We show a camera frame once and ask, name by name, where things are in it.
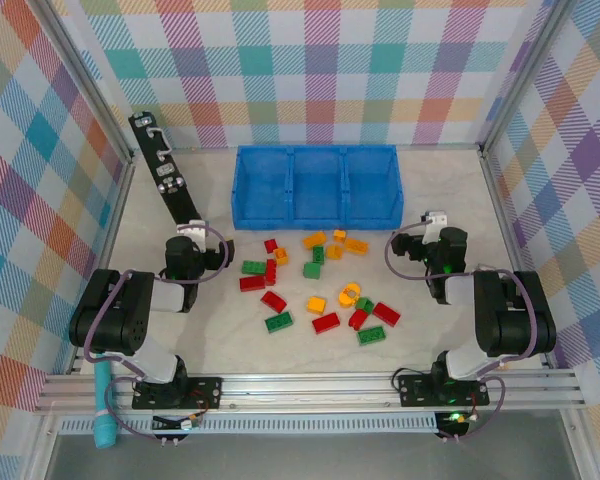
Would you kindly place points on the yellow rectangular lego brick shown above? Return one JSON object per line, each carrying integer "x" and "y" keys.
{"x": 314, "y": 240}
{"x": 356, "y": 245}

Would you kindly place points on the wide aluminium extrusion rail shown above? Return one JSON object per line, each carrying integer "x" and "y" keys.
{"x": 305, "y": 390}

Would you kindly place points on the blue three-compartment plastic bin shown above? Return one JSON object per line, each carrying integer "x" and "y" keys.
{"x": 315, "y": 200}

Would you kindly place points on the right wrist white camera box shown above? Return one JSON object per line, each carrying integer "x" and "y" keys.
{"x": 435, "y": 220}

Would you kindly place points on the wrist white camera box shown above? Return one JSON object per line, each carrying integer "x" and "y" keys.
{"x": 190, "y": 230}
{"x": 435, "y": 220}

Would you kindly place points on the small orange lego brick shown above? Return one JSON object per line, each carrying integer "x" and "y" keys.
{"x": 280, "y": 255}

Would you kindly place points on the green rectangular lego brick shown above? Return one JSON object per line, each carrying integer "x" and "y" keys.
{"x": 279, "y": 322}
{"x": 253, "y": 267}
{"x": 370, "y": 335}

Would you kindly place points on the small yellow lego brick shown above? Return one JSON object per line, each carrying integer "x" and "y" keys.
{"x": 339, "y": 235}

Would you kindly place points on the red sloped lego brick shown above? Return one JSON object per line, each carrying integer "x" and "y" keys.
{"x": 273, "y": 301}

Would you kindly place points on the teal foam tube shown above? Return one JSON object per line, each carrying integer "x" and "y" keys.
{"x": 104, "y": 425}

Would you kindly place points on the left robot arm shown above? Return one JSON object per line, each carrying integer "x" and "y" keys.
{"x": 105, "y": 320}

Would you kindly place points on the yellow curved lego brick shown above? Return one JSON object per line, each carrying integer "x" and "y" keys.
{"x": 334, "y": 251}

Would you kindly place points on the yellow square lego brick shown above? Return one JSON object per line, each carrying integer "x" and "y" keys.
{"x": 316, "y": 304}

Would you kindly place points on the red rectangular lego brick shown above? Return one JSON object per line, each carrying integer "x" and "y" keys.
{"x": 326, "y": 322}
{"x": 252, "y": 283}
{"x": 386, "y": 313}

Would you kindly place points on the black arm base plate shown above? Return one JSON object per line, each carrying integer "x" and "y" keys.
{"x": 205, "y": 392}
{"x": 415, "y": 390}

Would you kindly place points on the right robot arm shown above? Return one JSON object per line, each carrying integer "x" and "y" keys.
{"x": 520, "y": 320}

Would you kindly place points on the narrow red lego brick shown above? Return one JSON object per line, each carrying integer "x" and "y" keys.
{"x": 270, "y": 272}

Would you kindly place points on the thin aluminium frame rail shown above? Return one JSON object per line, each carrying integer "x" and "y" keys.
{"x": 430, "y": 147}

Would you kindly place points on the aluminium frame post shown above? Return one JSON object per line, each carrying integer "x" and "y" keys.
{"x": 524, "y": 75}
{"x": 91, "y": 75}

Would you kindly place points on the small red square lego brick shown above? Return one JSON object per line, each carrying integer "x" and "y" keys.
{"x": 270, "y": 245}

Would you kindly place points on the red curved lego brick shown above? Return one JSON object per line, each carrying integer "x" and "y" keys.
{"x": 358, "y": 318}

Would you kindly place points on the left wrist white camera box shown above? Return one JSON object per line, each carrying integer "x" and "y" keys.
{"x": 190, "y": 230}

